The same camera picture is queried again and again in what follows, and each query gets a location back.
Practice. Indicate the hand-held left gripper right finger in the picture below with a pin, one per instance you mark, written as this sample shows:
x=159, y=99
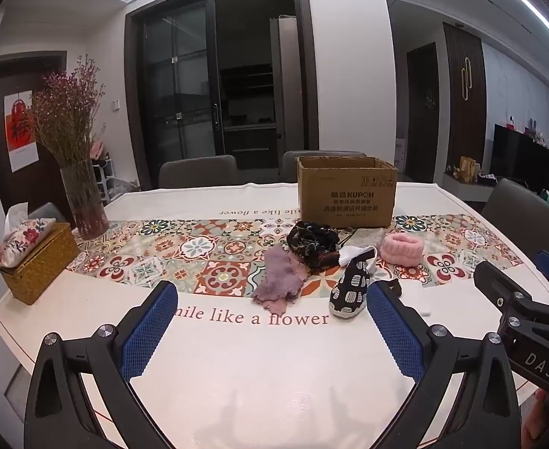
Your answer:
x=396, y=336

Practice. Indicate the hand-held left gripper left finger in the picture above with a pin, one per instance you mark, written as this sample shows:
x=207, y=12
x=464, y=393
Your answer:
x=148, y=332

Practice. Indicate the white cloth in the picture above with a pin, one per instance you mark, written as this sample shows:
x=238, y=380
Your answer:
x=421, y=301

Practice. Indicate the small dark cloth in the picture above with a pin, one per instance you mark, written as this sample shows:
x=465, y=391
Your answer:
x=394, y=286

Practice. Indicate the black white patterned sock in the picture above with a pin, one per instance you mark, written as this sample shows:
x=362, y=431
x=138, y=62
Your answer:
x=349, y=290

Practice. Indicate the pink fluffy headband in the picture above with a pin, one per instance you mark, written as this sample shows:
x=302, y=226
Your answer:
x=401, y=248

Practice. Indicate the dark floral cloth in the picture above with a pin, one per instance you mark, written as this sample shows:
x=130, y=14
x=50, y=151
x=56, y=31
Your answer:
x=312, y=243

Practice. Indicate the purple fuzzy cloth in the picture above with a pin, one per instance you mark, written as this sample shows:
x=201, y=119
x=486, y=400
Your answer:
x=279, y=280

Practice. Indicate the brown cardboard box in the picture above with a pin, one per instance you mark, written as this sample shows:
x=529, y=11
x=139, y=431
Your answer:
x=344, y=196

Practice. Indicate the person's right hand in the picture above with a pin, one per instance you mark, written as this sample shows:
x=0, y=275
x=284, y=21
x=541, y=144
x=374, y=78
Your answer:
x=548, y=418

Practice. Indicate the grey dining chair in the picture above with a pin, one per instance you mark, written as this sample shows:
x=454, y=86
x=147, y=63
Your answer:
x=197, y=172
x=520, y=215
x=45, y=213
x=293, y=161

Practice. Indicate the white television cabinet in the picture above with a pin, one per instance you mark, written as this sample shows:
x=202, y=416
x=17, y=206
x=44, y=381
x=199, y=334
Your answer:
x=466, y=189

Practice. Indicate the black television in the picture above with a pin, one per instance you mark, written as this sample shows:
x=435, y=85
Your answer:
x=527, y=156

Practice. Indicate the yellow packets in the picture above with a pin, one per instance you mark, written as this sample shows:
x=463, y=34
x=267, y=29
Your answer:
x=468, y=168

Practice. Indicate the yellow wicker tissue box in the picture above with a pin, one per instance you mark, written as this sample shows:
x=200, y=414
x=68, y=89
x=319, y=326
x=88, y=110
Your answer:
x=40, y=266

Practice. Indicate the glass vase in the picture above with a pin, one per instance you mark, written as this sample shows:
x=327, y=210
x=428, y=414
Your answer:
x=85, y=206

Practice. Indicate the floral tissue pouch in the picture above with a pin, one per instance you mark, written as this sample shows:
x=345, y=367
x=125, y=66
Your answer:
x=24, y=238

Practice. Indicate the white shoe rack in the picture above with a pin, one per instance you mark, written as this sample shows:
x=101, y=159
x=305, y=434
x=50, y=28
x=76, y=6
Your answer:
x=108, y=180

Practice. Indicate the dark wooden door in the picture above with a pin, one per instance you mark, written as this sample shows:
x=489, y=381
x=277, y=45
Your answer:
x=423, y=112

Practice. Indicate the dried purple flowers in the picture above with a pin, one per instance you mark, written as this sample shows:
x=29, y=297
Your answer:
x=66, y=112

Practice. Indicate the dark sliding glass door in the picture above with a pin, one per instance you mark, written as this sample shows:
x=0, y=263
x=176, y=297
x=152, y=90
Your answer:
x=181, y=84

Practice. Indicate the silver refrigerator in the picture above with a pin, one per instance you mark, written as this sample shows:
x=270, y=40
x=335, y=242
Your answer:
x=288, y=93

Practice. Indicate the red wall calendar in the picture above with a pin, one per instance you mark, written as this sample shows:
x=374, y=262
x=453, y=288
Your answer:
x=19, y=126

